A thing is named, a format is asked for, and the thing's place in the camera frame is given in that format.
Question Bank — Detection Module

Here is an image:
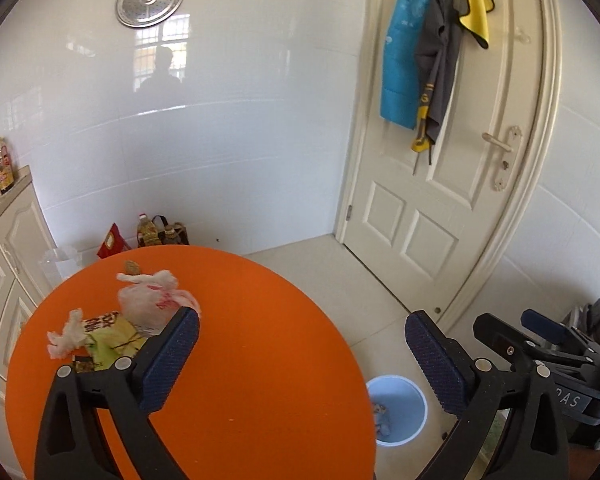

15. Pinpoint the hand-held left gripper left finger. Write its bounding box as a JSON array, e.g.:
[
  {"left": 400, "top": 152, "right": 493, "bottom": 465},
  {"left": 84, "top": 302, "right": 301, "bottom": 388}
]
[{"left": 34, "top": 305, "right": 201, "bottom": 480}]

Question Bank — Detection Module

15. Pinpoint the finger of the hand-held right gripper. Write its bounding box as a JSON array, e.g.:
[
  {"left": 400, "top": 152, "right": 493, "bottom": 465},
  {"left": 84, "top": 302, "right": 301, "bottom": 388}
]
[
  {"left": 521, "top": 309, "right": 600, "bottom": 361},
  {"left": 472, "top": 312, "right": 589, "bottom": 379}
]

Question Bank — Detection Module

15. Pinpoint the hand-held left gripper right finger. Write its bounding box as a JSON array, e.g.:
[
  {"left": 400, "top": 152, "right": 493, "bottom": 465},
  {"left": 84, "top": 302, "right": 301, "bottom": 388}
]
[{"left": 404, "top": 310, "right": 571, "bottom": 480}]

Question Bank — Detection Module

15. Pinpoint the light blue bin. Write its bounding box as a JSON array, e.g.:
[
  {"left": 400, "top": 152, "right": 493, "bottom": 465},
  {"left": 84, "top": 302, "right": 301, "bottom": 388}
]
[{"left": 365, "top": 374, "right": 428, "bottom": 447}]

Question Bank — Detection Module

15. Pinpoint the white plastic bag red print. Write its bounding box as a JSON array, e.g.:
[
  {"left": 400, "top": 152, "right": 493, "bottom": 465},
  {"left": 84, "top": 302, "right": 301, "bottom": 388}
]
[{"left": 116, "top": 270, "right": 202, "bottom": 336}]

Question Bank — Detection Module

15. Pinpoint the green yellow wrapper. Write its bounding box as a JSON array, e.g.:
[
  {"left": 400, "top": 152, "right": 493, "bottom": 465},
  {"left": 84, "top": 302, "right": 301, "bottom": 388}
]
[{"left": 84, "top": 317, "right": 149, "bottom": 372}]

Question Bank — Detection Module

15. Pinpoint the brown white printed packet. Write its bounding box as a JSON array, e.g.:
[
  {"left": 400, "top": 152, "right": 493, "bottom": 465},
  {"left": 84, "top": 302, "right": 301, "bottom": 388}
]
[{"left": 82, "top": 311, "right": 122, "bottom": 333}]

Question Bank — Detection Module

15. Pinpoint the large white foam net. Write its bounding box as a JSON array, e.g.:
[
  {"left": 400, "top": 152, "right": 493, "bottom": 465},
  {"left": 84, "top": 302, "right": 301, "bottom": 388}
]
[{"left": 47, "top": 309, "right": 87, "bottom": 360}]

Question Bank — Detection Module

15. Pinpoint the cream panel door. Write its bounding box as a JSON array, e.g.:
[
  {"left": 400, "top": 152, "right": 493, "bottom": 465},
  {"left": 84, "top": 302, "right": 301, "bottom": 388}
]
[{"left": 334, "top": 0, "right": 563, "bottom": 328}]

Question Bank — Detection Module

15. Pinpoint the red packaging bag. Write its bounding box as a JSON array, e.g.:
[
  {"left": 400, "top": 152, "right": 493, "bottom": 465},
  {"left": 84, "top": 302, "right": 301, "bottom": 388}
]
[{"left": 96, "top": 222, "right": 131, "bottom": 260}]

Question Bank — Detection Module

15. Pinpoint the white plastic sack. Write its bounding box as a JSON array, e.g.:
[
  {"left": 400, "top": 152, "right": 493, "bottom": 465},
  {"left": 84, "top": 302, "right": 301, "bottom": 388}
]
[{"left": 39, "top": 244, "right": 83, "bottom": 283}]

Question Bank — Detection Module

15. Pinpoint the cream kitchen counter cabinet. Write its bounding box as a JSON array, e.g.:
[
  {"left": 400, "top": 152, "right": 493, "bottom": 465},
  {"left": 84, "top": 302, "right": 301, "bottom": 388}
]
[{"left": 0, "top": 165, "right": 81, "bottom": 401}]

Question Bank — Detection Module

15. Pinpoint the brown bottle red label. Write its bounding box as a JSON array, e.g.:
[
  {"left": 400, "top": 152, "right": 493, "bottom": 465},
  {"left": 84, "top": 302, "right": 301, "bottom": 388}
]
[{"left": 0, "top": 135, "right": 16, "bottom": 195}]

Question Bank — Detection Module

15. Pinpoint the grey apron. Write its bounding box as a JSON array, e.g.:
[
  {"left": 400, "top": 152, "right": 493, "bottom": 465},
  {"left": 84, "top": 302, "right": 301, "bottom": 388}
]
[{"left": 411, "top": 0, "right": 465, "bottom": 177}]

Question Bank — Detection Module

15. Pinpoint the blue apron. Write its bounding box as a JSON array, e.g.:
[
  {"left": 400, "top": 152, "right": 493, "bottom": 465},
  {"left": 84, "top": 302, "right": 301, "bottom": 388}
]
[{"left": 380, "top": 0, "right": 434, "bottom": 131}]

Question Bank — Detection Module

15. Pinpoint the yellow cloth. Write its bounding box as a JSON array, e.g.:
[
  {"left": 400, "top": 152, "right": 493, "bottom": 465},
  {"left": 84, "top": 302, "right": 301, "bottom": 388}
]
[{"left": 459, "top": 0, "right": 496, "bottom": 50}]

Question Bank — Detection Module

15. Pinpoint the metal door handle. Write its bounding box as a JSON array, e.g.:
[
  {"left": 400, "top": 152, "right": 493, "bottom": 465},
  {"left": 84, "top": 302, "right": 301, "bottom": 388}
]
[{"left": 481, "top": 126, "right": 523, "bottom": 192}]

